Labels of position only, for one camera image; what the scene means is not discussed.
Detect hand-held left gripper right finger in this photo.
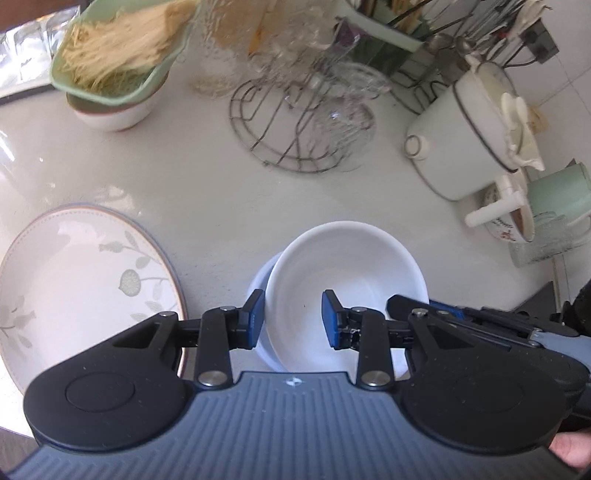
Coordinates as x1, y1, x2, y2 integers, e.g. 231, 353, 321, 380
322, 289, 491, 388

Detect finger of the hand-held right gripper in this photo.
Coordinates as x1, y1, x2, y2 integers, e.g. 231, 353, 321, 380
387, 294, 544, 345

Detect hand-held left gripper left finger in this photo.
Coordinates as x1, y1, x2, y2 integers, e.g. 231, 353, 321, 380
113, 289, 267, 388

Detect blue-rimmed floral plate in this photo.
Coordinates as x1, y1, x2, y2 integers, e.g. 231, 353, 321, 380
55, 203, 188, 370

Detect brown-rimmed floral plate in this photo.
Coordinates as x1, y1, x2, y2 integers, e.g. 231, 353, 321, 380
0, 208, 182, 398

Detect person's right hand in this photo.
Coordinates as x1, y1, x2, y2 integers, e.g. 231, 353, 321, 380
551, 430, 591, 472

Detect clear glass container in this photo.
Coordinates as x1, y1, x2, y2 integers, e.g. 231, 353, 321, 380
508, 222, 591, 269

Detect floral ceramic cup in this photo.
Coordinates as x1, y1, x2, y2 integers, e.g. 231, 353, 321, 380
482, 175, 537, 243

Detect green mug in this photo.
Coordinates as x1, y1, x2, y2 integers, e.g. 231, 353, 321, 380
523, 161, 591, 246

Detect white ceramic pot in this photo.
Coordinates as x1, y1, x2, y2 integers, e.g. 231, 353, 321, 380
404, 60, 542, 203

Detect inverted glass cup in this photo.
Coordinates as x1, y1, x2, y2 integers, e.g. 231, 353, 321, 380
311, 62, 393, 160

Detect white bowl with brown rim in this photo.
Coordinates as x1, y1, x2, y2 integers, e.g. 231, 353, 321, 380
66, 69, 170, 133

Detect green plastic colander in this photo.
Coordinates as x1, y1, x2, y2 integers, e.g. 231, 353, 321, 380
49, 0, 198, 110

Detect green utensil holder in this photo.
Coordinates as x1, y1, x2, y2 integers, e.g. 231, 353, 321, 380
331, 0, 428, 78

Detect black power socket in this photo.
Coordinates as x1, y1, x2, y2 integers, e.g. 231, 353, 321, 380
521, 21, 560, 64

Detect stack of glass tumblers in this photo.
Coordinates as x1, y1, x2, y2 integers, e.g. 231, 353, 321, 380
261, 0, 354, 63

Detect row of hanging utensils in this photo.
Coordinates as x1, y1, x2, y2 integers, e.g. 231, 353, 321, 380
428, 0, 557, 48

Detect dried noodles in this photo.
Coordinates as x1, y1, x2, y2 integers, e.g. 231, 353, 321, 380
61, 0, 197, 91

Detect white drip tray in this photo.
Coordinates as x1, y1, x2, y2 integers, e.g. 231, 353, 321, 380
0, 79, 54, 102

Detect floral mug with white handle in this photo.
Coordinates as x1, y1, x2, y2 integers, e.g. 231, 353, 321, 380
464, 173, 532, 228

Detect wire cup rack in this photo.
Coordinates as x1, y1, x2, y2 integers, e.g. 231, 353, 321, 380
229, 46, 376, 174

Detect black wire stand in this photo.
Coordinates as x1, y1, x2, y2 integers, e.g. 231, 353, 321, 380
392, 46, 468, 116

